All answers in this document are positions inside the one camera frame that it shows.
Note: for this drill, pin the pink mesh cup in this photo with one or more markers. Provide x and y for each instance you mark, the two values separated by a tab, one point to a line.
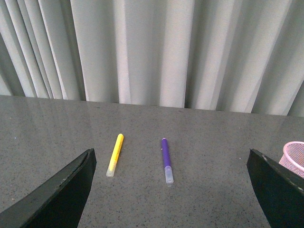
293	157

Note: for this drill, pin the grey pleated curtain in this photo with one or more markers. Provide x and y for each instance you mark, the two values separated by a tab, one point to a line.
228	55

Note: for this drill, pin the yellow highlighter pen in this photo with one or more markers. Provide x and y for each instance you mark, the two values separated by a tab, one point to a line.
115	155

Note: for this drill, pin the purple marker pen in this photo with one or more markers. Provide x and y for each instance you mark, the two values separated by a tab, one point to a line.
166	161

